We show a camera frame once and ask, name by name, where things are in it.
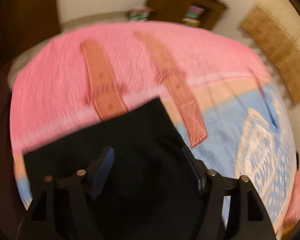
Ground dark wooden desk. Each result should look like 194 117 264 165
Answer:
146 0 228 30

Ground beige window curtain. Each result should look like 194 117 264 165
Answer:
241 0 300 104

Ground pink floral folded blanket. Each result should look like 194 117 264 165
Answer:
283 168 300 233

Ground stacked books under desk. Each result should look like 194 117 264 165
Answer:
181 5 205 27

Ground black knit garment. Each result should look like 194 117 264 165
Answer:
24 99 202 239

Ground dark red patterned sleeve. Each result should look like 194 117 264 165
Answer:
0 62 25 239

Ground blue polka dot bedspread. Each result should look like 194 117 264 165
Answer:
8 22 296 231

